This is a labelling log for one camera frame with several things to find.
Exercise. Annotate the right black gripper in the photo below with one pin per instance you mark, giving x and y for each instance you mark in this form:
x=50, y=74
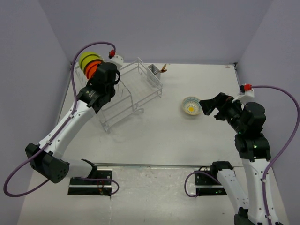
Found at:
x=221, y=101

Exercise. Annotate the blue yellow patterned bowl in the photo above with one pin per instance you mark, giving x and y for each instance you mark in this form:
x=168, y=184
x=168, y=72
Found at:
x=191, y=105

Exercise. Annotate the orange bowl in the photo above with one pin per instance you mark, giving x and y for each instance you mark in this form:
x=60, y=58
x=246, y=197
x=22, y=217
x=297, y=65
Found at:
x=91, y=72
x=91, y=65

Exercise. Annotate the green bowl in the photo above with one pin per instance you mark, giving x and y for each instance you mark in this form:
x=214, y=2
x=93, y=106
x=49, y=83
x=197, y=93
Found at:
x=88, y=56
x=83, y=65

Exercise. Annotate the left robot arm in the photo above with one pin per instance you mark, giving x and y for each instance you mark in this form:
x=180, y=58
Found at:
x=46, y=157

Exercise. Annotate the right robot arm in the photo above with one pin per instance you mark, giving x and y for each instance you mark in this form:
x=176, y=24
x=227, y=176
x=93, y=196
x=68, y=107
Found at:
x=253, y=207

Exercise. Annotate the gold spoon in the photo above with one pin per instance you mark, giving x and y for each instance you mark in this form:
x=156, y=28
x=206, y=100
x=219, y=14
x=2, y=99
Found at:
x=163, y=69

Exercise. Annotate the grey metal cutlery holder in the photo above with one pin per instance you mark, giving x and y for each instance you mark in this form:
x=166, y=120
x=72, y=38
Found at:
x=153, y=76

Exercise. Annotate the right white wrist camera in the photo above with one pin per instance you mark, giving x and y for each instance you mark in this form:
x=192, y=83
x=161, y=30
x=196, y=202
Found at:
x=245, y=95

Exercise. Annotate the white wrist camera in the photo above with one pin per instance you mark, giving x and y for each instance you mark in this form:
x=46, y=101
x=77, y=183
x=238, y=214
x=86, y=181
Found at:
x=116, y=59
x=245, y=95

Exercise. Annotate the white wire dish rack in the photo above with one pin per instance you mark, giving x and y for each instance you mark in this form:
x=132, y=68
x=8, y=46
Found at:
x=132, y=92

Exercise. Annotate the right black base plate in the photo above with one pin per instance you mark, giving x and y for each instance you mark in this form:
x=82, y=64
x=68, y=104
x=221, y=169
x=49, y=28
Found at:
x=206, y=184

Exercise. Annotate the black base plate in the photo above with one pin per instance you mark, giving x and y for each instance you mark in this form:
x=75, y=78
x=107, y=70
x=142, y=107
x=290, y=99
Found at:
x=206, y=184
x=103, y=186

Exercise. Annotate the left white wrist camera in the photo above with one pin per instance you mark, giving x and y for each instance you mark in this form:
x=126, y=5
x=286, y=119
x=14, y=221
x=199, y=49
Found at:
x=116, y=59

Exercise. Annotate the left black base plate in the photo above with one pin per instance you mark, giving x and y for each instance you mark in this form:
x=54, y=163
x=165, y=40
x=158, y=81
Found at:
x=103, y=186

